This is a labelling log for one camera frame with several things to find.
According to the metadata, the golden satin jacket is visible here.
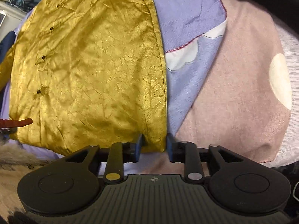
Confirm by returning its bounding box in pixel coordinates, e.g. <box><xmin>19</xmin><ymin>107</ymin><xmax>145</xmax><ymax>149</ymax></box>
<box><xmin>1</xmin><ymin>0</ymin><xmax>167</xmax><ymax>155</ymax></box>

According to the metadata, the pink blanket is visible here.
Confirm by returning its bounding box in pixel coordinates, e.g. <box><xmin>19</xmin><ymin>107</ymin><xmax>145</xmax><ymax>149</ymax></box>
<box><xmin>176</xmin><ymin>0</ymin><xmax>298</xmax><ymax>166</ymax></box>

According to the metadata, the brown fur trim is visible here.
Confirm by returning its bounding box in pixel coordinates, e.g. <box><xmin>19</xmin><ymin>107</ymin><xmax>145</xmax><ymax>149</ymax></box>
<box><xmin>1</xmin><ymin>139</ymin><xmax>54</xmax><ymax>170</ymax></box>

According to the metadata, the purple floral bed sheet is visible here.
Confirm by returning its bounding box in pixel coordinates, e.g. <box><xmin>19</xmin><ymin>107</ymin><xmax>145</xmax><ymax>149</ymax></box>
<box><xmin>1</xmin><ymin>0</ymin><xmax>227</xmax><ymax>159</ymax></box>

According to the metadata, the dark navy garment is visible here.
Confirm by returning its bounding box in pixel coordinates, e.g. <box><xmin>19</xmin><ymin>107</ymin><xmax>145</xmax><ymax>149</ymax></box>
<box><xmin>0</xmin><ymin>31</ymin><xmax>16</xmax><ymax>63</ymax></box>

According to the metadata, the red strap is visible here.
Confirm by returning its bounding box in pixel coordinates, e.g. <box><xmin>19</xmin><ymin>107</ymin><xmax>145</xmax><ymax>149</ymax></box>
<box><xmin>0</xmin><ymin>117</ymin><xmax>34</xmax><ymax>129</ymax></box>

